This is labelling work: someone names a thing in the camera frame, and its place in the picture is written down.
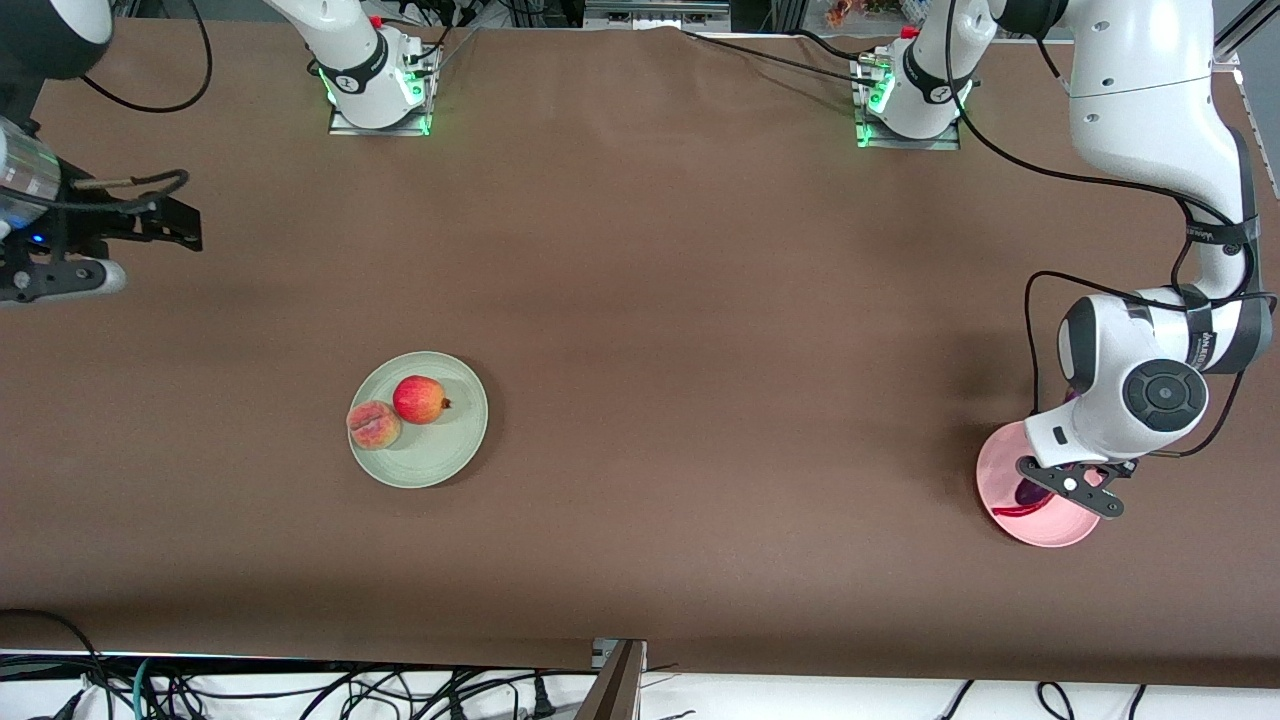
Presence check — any peach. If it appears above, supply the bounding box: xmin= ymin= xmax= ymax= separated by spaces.
xmin=346 ymin=400 xmax=402 ymax=452

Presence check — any red pomegranate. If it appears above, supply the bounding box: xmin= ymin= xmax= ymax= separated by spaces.
xmin=392 ymin=375 xmax=452 ymax=426

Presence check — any purple eggplant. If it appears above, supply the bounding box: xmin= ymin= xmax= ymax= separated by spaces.
xmin=1013 ymin=388 xmax=1083 ymax=506

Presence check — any pale green round plate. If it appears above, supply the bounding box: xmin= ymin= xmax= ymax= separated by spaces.
xmin=347 ymin=351 xmax=490 ymax=490

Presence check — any brown table cover cloth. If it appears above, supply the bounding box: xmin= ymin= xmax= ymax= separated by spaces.
xmin=0 ymin=18 xmax=1280 ymax=691

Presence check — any aluminium profile beam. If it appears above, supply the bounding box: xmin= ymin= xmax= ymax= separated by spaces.
xmin=583 ymin=0 xmax=731 ymax=31

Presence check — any orange colourful decoration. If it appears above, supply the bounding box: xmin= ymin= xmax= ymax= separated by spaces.
xmin=825 ymin=0 xmax=936 ymax=28

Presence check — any pink round plate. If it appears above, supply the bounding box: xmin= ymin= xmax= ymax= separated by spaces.
xmin=976 ymin=420 xmax=1103 ymax=549

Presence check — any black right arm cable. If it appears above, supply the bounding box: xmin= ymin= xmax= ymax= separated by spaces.
xmin=75 ymin=0 xmax=213 ymax=201

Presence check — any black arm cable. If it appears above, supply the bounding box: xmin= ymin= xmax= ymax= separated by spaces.
xmin=945 ymin=0 xmax=1276 ymax=461
xmin=75 ymin=0 xmax=213 ymax=201

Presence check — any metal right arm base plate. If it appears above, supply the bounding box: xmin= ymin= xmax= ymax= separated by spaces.
xmin=328 ymin=108 xmax=433 ymax=137

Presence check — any black looped floor cable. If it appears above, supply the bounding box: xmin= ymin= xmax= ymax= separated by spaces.
xmin=0 ymin=608 xmax=116 ymax=720

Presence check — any long black tabletop cable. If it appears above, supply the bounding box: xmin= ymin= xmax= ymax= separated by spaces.
xmin=680 ymin=28 xmax=876 ymax=86

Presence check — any aluminium profile post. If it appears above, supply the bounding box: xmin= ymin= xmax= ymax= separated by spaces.
xmin=575 ymin=638 xmax=648 ymax=720

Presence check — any short black tabletop cable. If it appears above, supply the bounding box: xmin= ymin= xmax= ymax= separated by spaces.
xmin=790 ymin=30 xmax=871 ymax=63

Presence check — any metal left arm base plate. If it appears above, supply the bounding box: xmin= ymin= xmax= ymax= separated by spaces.
xmin=855 ymin=120 xmax=961 ymax=151

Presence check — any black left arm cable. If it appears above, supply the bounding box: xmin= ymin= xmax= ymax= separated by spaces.
xmin=945 ymin=0 xmax=1276 ymax=461

